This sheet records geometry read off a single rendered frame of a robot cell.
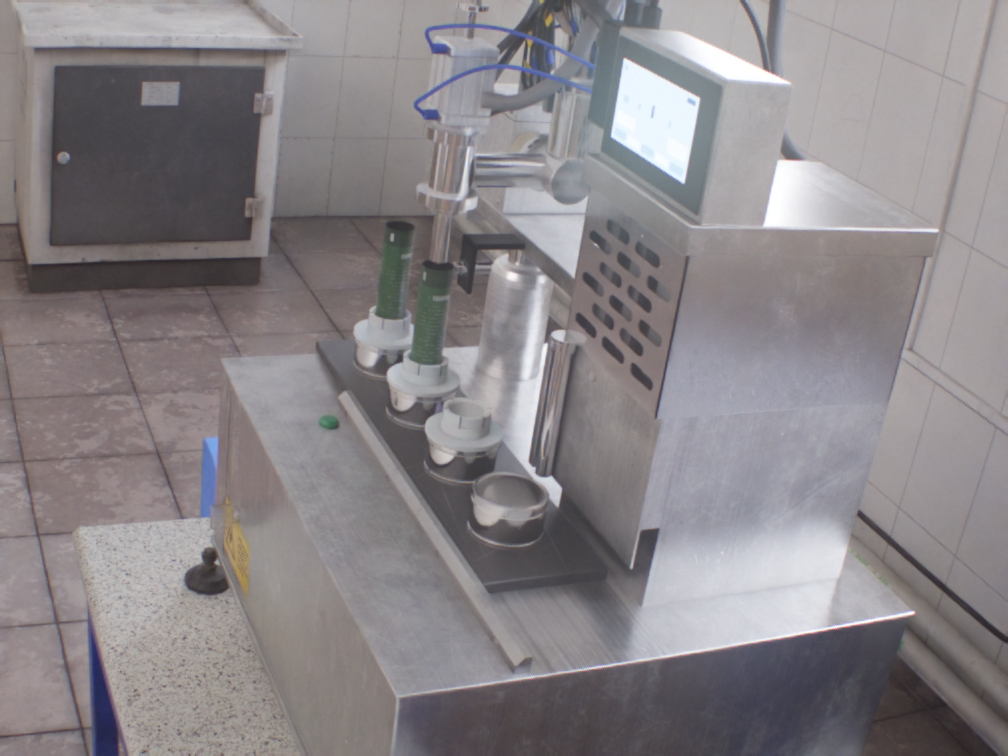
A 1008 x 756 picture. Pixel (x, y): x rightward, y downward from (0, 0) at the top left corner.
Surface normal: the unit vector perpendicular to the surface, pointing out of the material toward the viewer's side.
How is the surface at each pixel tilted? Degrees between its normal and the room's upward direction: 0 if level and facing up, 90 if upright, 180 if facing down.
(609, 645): 0
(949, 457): 90
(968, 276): 90
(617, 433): 90
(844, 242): 90
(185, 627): 0
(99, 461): 0
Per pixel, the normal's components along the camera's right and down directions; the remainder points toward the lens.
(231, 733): 0.14, -0.89
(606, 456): -0.91, 0.05
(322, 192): 0.39, 0.44
